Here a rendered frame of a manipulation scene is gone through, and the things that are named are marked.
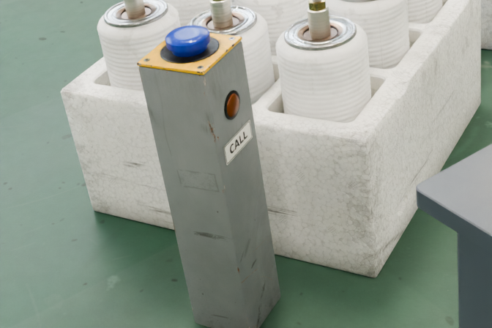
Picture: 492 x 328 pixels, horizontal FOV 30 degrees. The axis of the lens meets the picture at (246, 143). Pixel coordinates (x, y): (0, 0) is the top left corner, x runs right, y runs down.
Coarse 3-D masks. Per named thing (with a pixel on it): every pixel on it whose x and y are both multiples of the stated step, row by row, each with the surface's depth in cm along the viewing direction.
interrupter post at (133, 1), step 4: (124, 0) 105; (128, 0) 105; (132, 0) 105; (136, 0) 105; (140, 0) 105; (124, 4) 106; (128, 4) 105; (132, 4) 105; (136, 4) 105; (140, 4) 105; (128, 8) 105; (132, 8) 105; (136, 8) 105; (140, 8) 105; (144, 8) 106; (128, 12) 106; (132, 12) 105; (136, 12) 105; (140, 12) 106; (144, 12) 106; (128, 16) 106; (132, 16) 106; (136, 16) 106
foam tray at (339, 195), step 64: (448, 0) 115; (448, 64) 111; (128, 128) 106; (256, 128) 96; (320, 128) 93; (384, 128) 95; (448, 128) 115; (128, 192) 112; (320, 192) 97; (384, 192) 98; (320, 256) 102; (384, 256) 101
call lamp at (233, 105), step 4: (232, 96) 83; (236, 96) 83; (228, 100) 82; (232, 100) 82; (236, 100) 83; (228, 104) 82; (232, 104) 83; (236, 104) 83; (228, 108) 82; (232, 108) 83; (236, 108) 83; (228, 112) 82; (232, 112) 83; (236, 112) 84; (232, 116) 83
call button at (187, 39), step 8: (176, 32) 82; (184, 32) 81; (192, 32) 81; (200, 32) 81; (208, 32) 81; (168, 40) 81; (176, 40) 80; (184, 40) 80; (192, 40) 80; (200, 40) 80; (208, 40) 81; (168, 48) 81; (176, 48) 80; (184, 48) 80; (192, 48) 80; (200, 48) 80; (184, 56) 81
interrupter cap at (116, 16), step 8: (144, 0) 109; (152, 0) 109; (160, 0) 108; (112, 8) 108; (120, 8) 108; (152, 8) 107; (160, 8) 106; (104, 16) 106; (112, 16) 106; (120, 16) 106; (144, 16) 105; (152, 16) 105; (160, 16) 105; (112, 24) 104; (120, 24) 104; (128, 24) 103; (136, 24) 103; (144, 24) 104
